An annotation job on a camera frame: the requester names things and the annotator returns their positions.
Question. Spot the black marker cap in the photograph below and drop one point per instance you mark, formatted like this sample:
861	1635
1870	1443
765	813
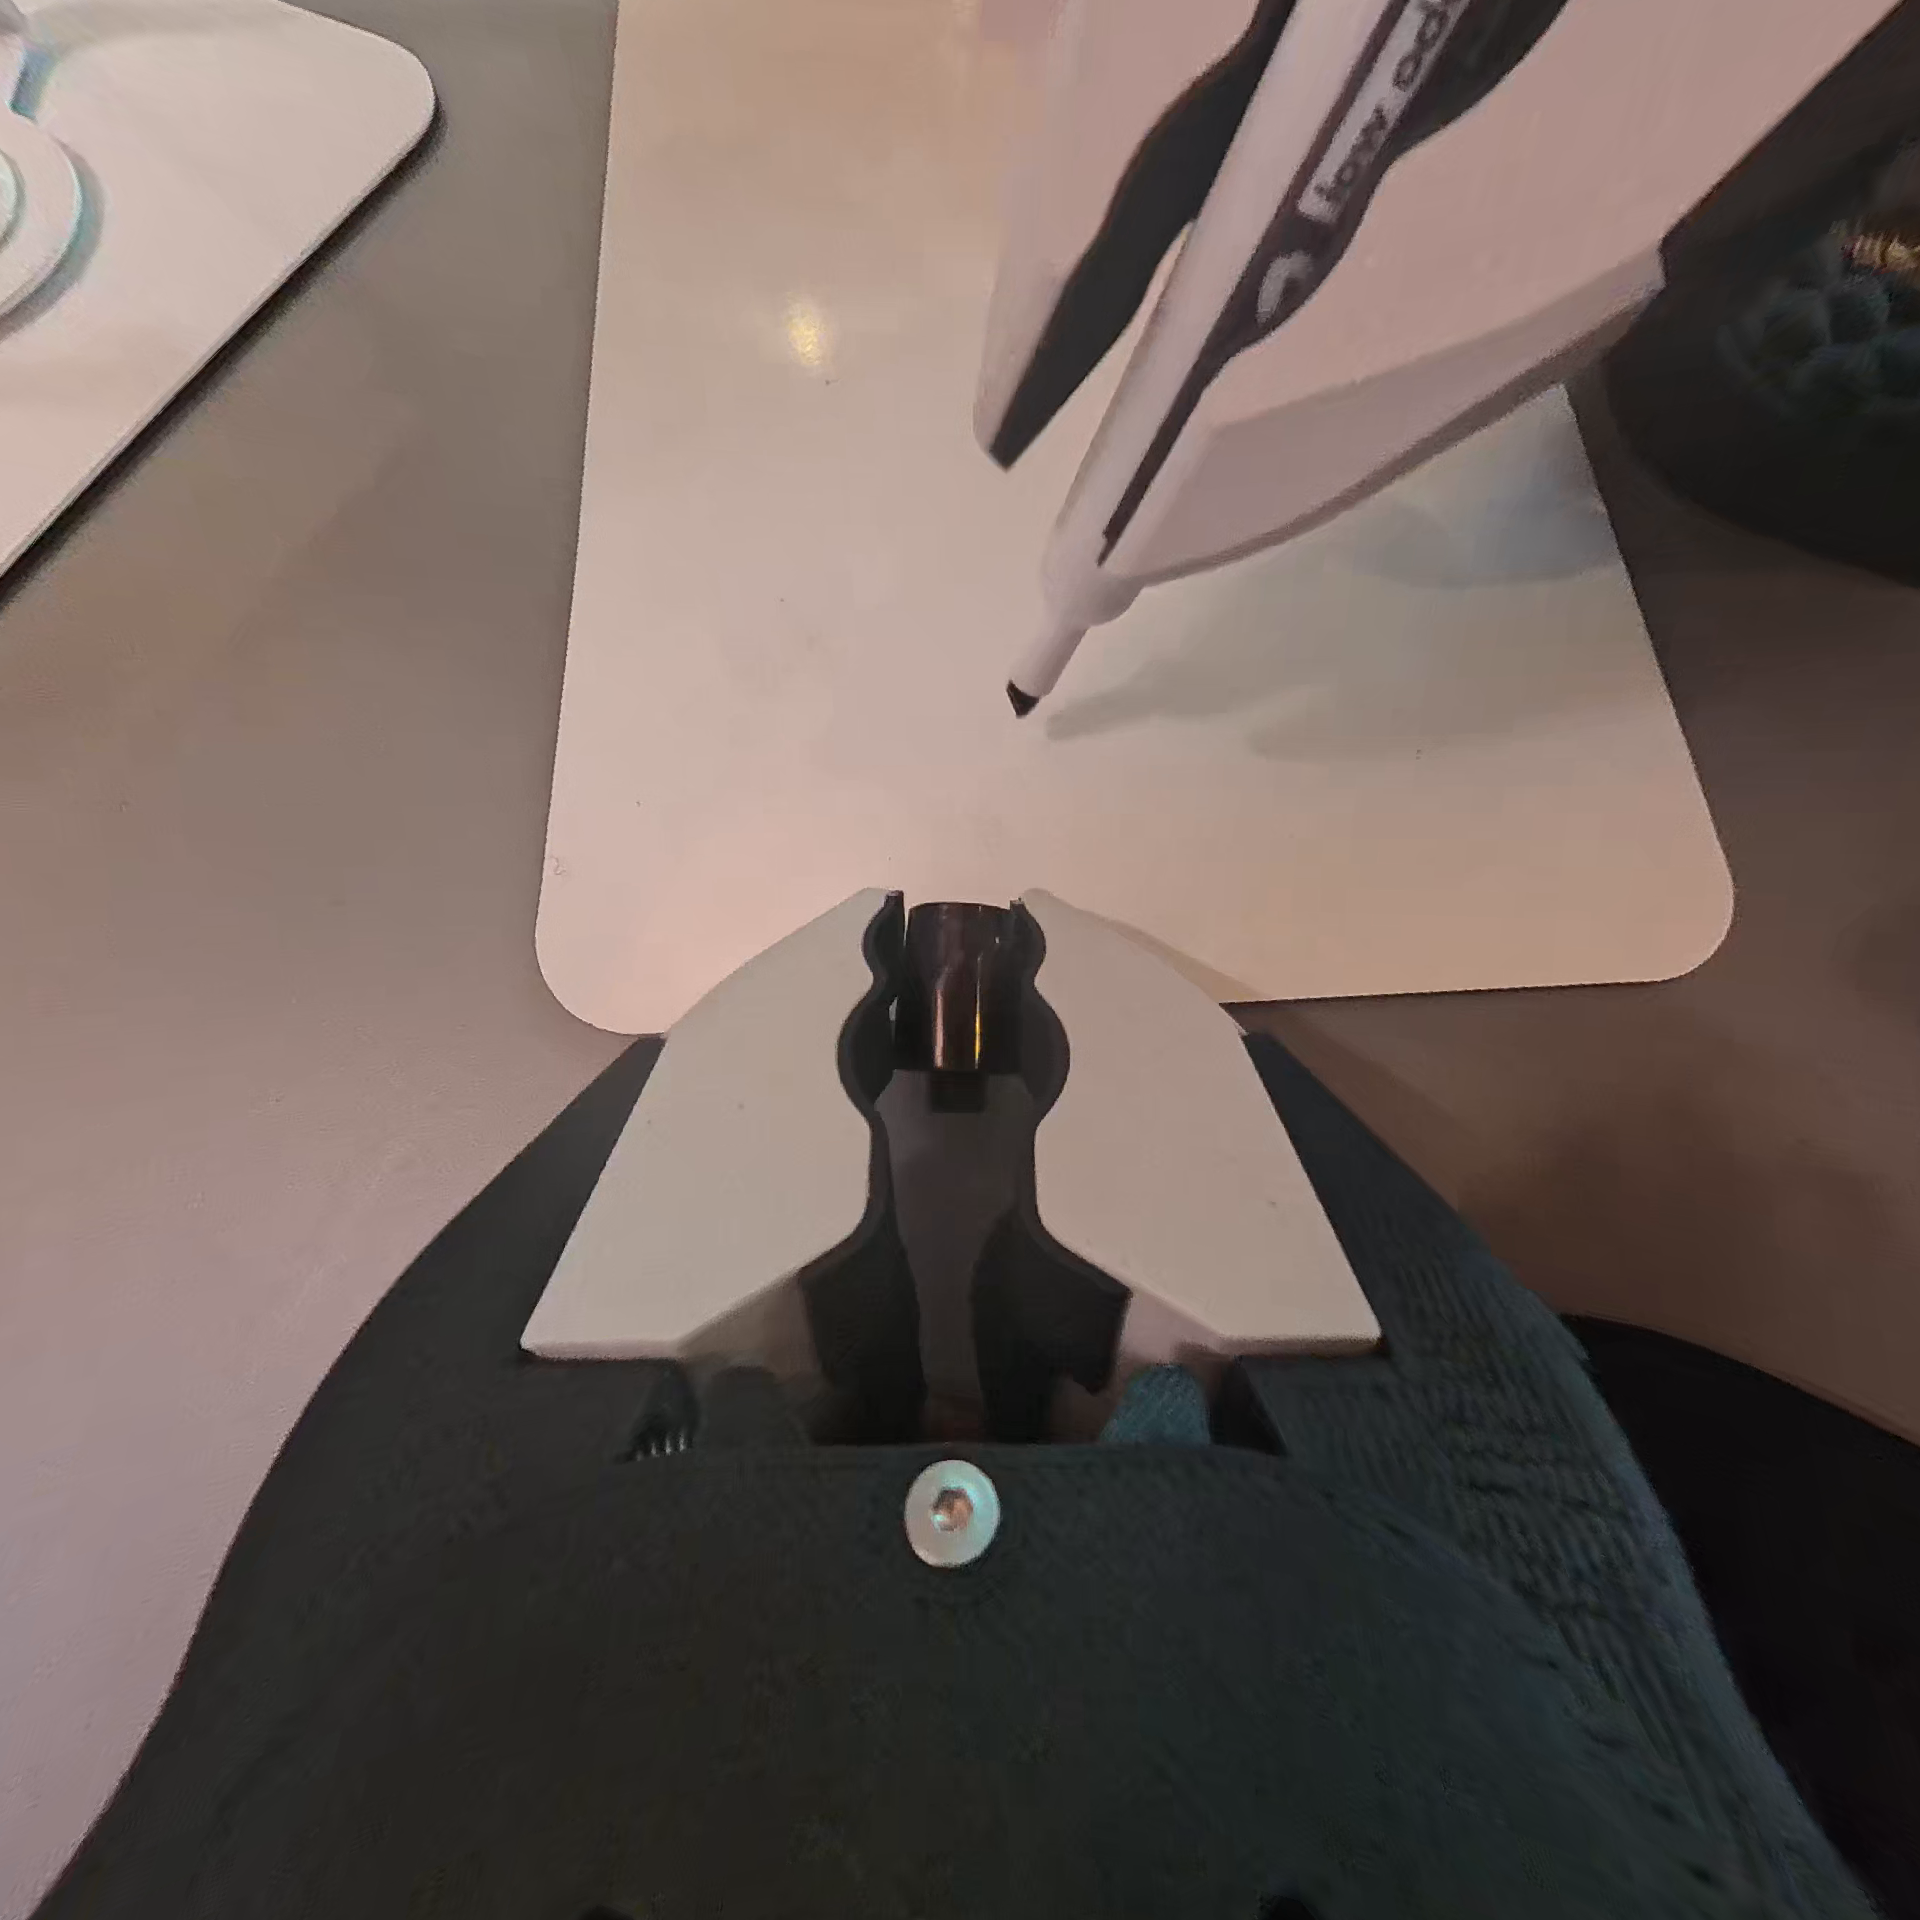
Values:
963	974

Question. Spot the white table sign stand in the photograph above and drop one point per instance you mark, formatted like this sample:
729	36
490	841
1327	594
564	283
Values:
180	216

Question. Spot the black whiteboard marker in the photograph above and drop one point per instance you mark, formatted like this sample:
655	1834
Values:
1266	302

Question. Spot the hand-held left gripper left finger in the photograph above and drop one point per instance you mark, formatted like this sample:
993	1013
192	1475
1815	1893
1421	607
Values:
720	1175

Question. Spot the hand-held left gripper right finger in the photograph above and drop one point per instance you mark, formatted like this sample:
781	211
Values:
1199	1175

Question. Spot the white whiteboard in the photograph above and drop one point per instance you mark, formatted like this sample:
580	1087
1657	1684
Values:
781	597

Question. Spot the black knobbly rounded object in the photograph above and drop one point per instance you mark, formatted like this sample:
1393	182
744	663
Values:
1791	393

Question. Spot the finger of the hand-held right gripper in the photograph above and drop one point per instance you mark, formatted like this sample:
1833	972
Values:
1112	152
1497	302

